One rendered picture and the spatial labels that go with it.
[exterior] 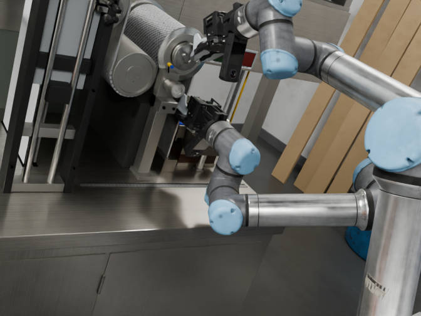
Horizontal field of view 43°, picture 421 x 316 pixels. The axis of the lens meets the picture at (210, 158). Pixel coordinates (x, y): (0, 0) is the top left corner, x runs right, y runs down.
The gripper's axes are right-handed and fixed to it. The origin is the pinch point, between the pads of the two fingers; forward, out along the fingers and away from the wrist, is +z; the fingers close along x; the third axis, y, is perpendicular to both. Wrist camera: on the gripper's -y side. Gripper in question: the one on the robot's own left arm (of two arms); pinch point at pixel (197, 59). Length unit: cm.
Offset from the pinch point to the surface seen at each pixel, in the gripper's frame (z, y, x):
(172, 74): 3.9, -3.4, 5.4
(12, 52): 40, 10, 36
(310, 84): 190, 80, -253
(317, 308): 95, -84, -134
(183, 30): -0.9, 7.0, 4.4
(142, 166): 20.5, -24.9, 6.5
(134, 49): 6.3, 2.8, 14.9
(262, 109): 61, 10, -77
